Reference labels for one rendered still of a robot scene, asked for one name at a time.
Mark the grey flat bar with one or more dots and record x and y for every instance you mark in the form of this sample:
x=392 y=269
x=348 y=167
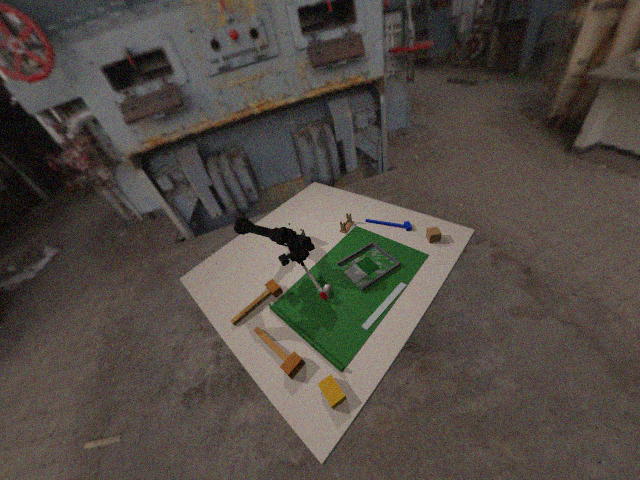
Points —
x=374 y=316

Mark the green mat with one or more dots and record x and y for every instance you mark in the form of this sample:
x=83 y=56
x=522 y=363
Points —
x=335 y=324

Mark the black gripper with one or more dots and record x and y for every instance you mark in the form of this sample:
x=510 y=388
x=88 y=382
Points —
x=285 y=259

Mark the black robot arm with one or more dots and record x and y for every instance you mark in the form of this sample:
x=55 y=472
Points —
x=280 y=235

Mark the yellow rectangular block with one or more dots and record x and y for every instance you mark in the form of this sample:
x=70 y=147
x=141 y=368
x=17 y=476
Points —
x=332 y=392

